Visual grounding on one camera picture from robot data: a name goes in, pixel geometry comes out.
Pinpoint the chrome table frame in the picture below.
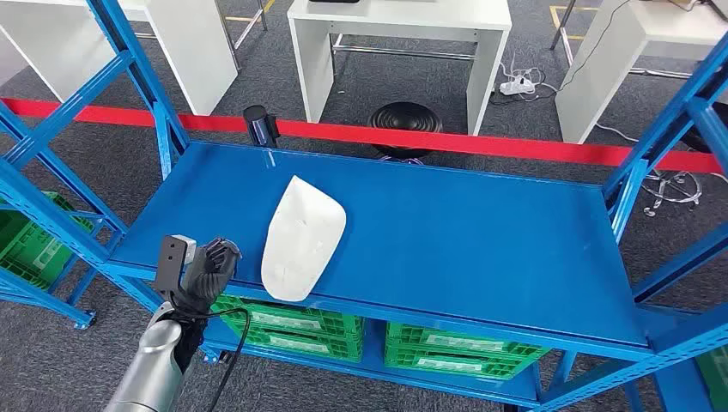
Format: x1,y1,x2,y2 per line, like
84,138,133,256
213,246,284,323
215,0,270,70
550,0,577,68

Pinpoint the black barrier post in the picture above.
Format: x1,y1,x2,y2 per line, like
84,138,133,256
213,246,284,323
242,105,281,150

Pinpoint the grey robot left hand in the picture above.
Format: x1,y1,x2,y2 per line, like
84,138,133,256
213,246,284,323
170,237,244,321

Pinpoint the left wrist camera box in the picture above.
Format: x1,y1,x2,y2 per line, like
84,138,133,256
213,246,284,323
155,233,198,297

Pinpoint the red barrier belt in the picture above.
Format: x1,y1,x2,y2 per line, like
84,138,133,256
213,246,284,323
0,97,724,176

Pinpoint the white power strip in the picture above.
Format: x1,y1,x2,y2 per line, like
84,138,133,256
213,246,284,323
499,76,537,97

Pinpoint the office chair chrome base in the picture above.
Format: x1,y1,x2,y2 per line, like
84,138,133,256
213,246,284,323
642,122,728,218

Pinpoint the white cable bundle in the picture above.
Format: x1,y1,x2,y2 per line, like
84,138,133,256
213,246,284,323
500,51,564,104

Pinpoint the black round stool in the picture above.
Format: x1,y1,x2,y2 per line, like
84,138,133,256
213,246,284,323
367,100,445,161

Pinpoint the white desk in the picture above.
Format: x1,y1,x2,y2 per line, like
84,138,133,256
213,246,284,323
287,0,513,136
0,0,239,117
554,0,728,144

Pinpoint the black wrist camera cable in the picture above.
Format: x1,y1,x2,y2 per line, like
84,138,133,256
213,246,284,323
170,293,252,412

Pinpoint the white curved plastic part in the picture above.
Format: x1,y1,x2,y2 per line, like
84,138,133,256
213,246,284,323
260,174,348,303

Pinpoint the thin black floor cable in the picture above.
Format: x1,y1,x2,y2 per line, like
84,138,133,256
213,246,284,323
489,0,633,106

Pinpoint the green plastic crate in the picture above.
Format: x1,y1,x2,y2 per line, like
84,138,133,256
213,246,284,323
386,322,552,360
0,190,96,291
385,343,538,381
211,293,365,337
227,324,364,364
696,347,728,412

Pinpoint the yellow floor tape line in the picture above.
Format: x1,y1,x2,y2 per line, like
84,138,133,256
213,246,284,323
224,0,276,24
549,4,599,42

